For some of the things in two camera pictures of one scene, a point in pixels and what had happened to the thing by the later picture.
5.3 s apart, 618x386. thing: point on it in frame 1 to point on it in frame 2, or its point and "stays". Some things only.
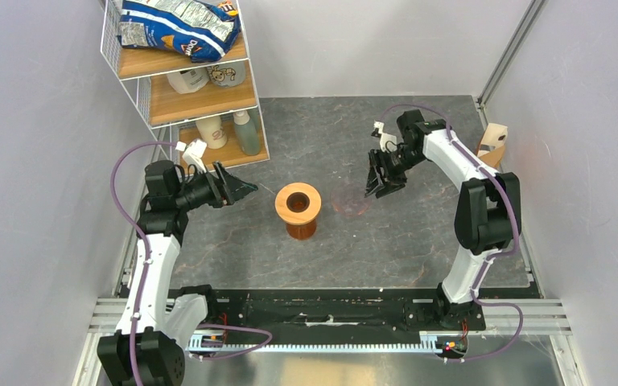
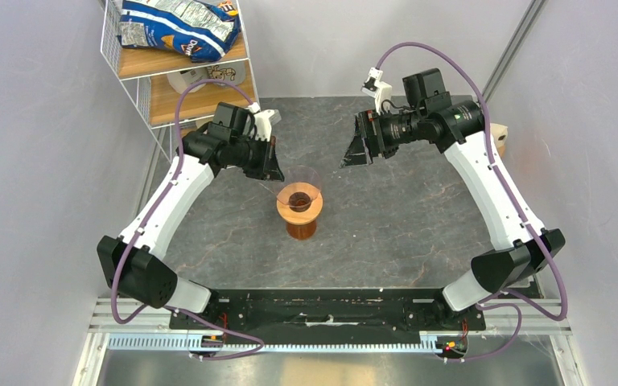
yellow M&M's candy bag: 228,7 stays
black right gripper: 394,182 to 368,124
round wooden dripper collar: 298,203 stays
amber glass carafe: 302,232 stays
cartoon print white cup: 228,75 stays
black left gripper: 227,189 to 269,168
